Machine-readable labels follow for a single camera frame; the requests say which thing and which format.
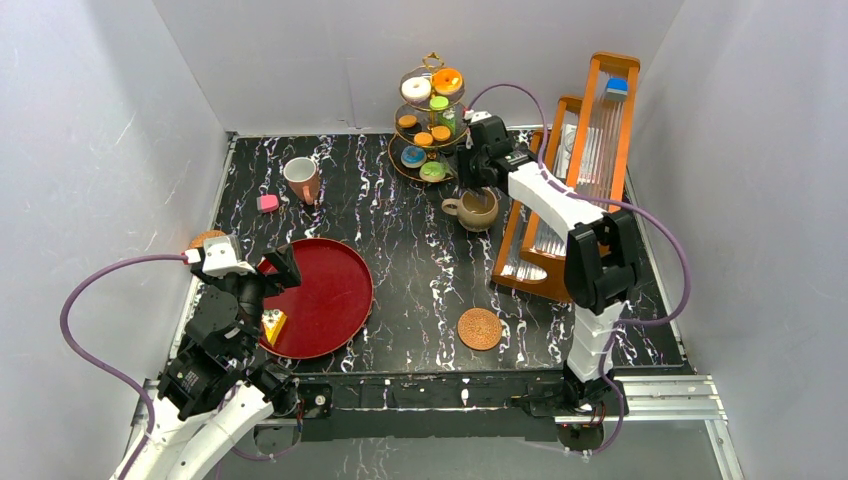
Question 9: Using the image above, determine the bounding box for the blue white donut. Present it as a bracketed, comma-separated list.
[401, 145, 428, 169]

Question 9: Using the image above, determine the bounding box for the woven coaster front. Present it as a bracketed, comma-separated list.
[457, 308, 503, 351]

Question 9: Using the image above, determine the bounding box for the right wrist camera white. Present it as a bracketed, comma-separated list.
[463, 109, 492, 150]

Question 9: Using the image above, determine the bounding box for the green macaron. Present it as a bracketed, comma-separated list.
[428, 95, 450, 112]

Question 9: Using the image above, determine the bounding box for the orange wooden rack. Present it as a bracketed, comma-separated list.
[491, 52, 640, 303]

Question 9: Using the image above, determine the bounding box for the pink grey eraser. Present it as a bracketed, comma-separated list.
[256, 194, 280, 214]

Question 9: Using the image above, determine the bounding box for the three-tier glass cake stand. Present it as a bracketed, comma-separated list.
[388, 52, 467, 184]

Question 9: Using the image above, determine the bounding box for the orange donut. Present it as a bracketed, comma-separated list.
[431, 67, 464, 96]

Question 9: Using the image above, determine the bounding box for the beige mug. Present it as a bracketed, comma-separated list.
[441, 188, 499, 233]

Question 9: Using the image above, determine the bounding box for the yellow biscuit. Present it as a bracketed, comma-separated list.
[397, 114, 418, 129]
[430, 125, 452, 143]
[413, 131, 434, 148]

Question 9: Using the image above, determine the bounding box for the yellow layered cake slice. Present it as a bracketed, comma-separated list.
[261, 309, 287, 346]

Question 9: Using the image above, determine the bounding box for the red round tray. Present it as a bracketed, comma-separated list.
[260, 238, 374, 360]

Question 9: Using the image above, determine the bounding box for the woven coaster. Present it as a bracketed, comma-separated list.
[187, 230, 227, 250]
[457, 308, 503, 351]

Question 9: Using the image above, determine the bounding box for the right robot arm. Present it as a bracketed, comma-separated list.
[456, 110, 641, 414]

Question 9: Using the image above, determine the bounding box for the blue eraser block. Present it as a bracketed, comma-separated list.
[603, 77, 629, 103]

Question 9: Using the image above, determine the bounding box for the green triangular cake slice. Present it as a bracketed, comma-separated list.
[437, 108, 456, 135]

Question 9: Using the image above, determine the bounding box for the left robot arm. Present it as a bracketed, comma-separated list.
[114, 236, 302, 479]

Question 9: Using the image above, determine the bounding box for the pink mug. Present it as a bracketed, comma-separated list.
[283, 157, 321, 205]

